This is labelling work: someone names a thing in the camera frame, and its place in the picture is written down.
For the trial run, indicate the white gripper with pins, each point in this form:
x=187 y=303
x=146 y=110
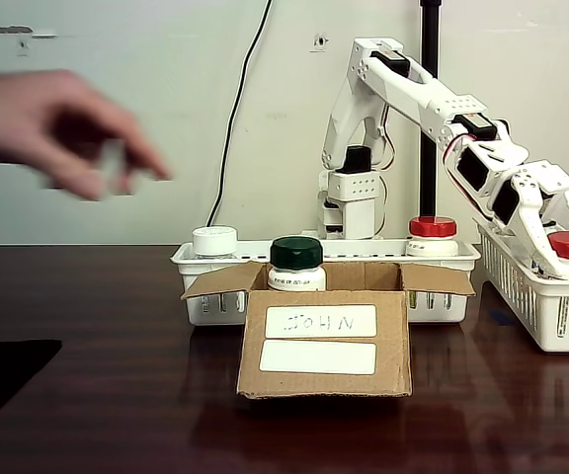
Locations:
x=526 y=213

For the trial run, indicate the green cap pill bottle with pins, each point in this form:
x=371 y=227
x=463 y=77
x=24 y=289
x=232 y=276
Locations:
x=295 y=254

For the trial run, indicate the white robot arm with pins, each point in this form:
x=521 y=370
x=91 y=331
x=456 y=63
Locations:
x=413 y=94

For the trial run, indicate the white basket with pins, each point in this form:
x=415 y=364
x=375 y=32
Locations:
x=551 y=316
x=349 y=249

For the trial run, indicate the brown cardboard box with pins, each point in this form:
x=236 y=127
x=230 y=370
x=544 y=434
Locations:
x=324 y=306

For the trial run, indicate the white cap pill bottle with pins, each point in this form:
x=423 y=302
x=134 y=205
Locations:
x=214 y=239

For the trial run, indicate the person's bare hand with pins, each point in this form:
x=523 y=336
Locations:
x=27 y=118

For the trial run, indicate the blue tape piece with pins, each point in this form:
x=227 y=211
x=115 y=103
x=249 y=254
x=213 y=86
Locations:
x=503 y=318

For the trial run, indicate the black vertical pole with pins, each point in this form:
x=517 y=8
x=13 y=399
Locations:
x=431 y=123

